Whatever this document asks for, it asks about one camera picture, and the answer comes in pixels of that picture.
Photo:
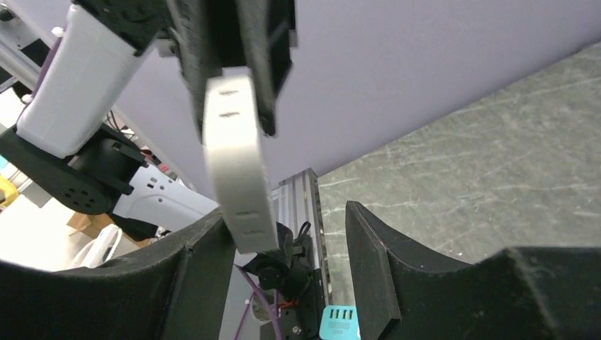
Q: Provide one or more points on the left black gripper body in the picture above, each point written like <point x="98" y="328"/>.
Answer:
<point x="225" y="31"/>

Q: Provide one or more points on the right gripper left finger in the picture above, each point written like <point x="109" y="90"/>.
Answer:
<point x="174" y="288"/>

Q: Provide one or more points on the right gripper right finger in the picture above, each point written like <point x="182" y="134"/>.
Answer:
<point x="405" y="290"/>

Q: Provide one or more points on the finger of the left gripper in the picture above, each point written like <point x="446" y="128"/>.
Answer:
<point x="268" y="32"/>
<point x="197" y="52"/>

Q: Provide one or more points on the white blue charger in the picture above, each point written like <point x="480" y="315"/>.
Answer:
<point x="231" y="136"/>

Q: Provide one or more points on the teal power strip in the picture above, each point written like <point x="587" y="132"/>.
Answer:
<point x="339" y="322"/>

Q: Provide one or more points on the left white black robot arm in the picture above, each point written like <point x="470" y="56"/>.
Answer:
<point x="61" y="140"/>

